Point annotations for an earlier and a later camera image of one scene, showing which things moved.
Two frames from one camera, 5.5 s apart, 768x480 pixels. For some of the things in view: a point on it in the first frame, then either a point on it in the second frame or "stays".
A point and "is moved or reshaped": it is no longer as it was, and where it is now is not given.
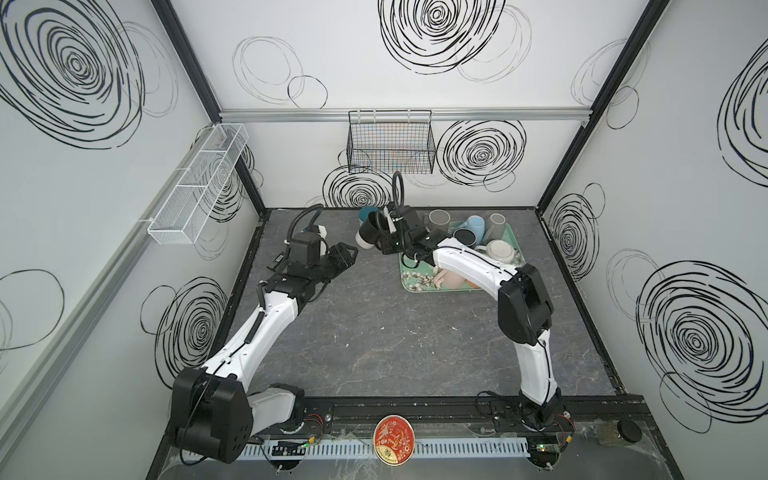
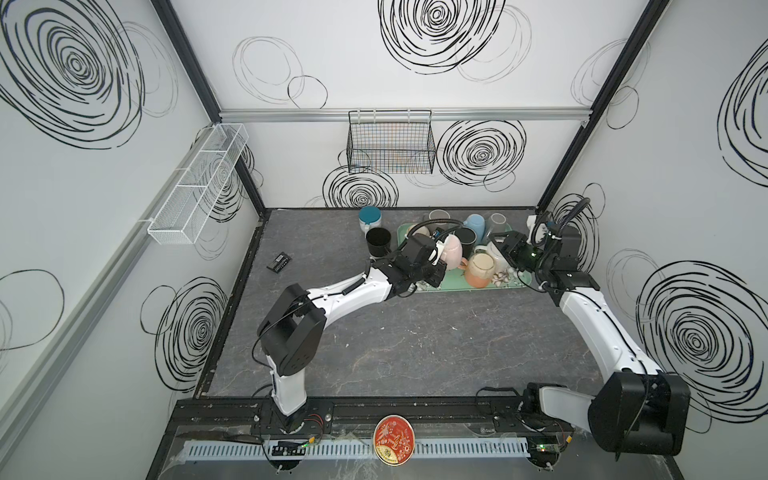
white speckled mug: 498,250 stays
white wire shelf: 189,204 stays
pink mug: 448,280 is moved or reshaped
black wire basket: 390,141 stays
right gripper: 389,234 to 512,250
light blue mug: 477,224 stays
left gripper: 334,262 to 433,264
